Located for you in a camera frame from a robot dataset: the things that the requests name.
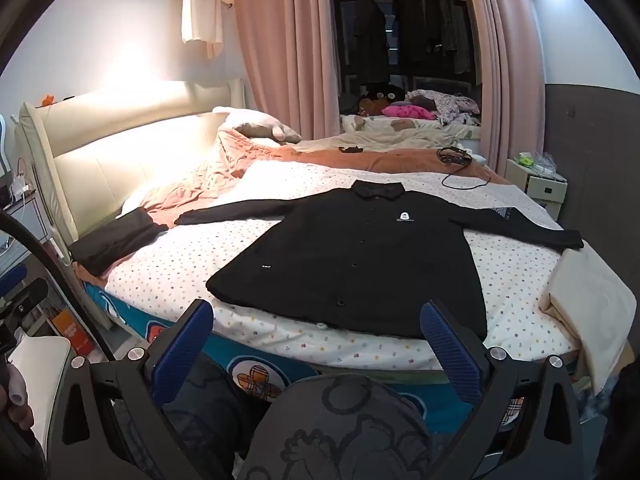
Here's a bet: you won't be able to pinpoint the black button-up jacket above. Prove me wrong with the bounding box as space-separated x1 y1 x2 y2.
176 180 584 339

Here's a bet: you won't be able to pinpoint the pile of clothes by window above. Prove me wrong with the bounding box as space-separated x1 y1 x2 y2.
340 84 482 144

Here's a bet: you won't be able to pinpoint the person's left hand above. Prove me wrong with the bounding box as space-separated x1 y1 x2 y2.
1 363 34 430

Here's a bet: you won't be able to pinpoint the white dotted bed sheet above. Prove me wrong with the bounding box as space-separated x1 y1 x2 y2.
105 162 582 372

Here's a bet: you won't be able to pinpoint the blue cartoon bed cover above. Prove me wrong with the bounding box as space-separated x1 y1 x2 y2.
81 282 526 436

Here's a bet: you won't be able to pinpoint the folded black garment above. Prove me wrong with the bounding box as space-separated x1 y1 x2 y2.
68 207 168 276

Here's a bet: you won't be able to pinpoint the folded cream cloth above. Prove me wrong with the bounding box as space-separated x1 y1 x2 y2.
541 244 637 394

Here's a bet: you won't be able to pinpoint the person's patterned dark trousers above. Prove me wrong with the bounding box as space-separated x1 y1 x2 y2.
164 354 435 479

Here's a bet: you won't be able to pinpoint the orange-brown blanket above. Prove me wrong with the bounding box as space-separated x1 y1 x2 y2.
74 128 511 286

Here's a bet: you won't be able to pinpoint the white bedside drawer cabinet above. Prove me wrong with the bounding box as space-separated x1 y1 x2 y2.
504 159 568 220

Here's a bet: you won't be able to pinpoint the cream padded headboard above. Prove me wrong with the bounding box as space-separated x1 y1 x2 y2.
14 78 246 246

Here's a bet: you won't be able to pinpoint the small black device on bed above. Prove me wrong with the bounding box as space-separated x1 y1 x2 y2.
338 146 363 154

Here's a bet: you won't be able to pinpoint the white pillow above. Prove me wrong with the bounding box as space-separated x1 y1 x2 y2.
212 106 302 144

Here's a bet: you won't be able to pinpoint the pink left curtain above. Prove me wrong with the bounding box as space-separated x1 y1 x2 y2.
234 0 340 140

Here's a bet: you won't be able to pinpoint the black cable on bed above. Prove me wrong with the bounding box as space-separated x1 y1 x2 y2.
435 145 494 191

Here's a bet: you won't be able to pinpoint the black cable near camera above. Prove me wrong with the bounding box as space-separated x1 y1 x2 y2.
0 209 124 361

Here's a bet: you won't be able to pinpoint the cream cloth hanging on wall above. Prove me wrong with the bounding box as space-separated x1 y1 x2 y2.
181 0 224 58

